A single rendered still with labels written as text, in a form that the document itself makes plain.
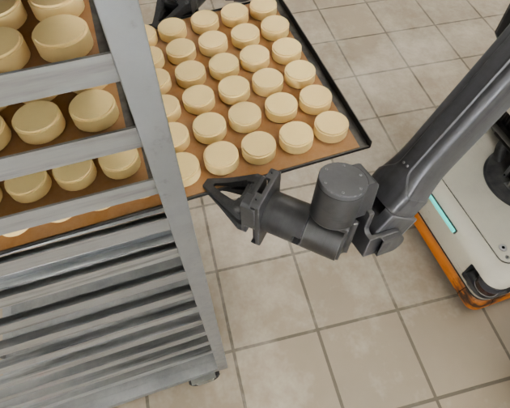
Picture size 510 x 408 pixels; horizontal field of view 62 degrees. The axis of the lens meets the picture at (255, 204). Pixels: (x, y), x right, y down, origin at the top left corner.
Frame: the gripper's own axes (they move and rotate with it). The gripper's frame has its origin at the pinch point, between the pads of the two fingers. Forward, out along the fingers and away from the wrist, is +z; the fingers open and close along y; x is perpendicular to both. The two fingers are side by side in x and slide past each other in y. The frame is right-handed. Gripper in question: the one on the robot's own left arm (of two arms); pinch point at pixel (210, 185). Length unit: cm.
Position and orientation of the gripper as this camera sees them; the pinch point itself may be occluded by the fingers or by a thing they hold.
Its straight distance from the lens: 59.4
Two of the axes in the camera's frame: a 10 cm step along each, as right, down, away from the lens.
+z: -9.0, -3.7, 2.5
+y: 0.1, 5.4, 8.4
